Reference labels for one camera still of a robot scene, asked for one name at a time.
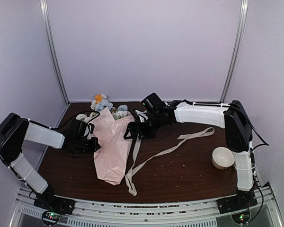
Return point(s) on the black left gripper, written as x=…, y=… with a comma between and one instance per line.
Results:
x=93, y=148

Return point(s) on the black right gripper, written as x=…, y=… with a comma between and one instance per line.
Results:
x=131, y=126

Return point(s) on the pink wrapping paper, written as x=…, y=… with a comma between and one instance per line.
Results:
x=111, y=159

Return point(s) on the fake flower bouquet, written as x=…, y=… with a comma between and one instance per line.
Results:
x=98, y=104

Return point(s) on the beige printed ribbon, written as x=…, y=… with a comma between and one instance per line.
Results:
x=135, y=169

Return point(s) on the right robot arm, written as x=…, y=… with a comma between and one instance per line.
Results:
x=232, y=118

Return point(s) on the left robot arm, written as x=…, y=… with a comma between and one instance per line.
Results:
x=16, y=132

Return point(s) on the white round bowl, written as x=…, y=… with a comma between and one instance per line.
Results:
x=222, y=158

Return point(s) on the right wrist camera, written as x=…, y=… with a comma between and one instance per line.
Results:
x=140, y=116

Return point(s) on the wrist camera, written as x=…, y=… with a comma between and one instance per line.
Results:
x=89, y=131
x=140, y=116

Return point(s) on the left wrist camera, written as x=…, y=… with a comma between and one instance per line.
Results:
x=89, y=131

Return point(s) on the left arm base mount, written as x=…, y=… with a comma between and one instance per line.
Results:
x=54, y=208

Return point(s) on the aluminium front rail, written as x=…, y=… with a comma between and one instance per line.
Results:
x=202, y=213

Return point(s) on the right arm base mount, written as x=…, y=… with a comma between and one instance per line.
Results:
x=239, y=210

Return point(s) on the left aluminium corner post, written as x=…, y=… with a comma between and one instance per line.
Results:
x=53, y=54

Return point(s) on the aluminium corner post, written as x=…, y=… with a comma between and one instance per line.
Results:
x=53, y=54
x=236, y=48

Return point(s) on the right aluminium corner post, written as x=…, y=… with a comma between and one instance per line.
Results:
x=236, y=48

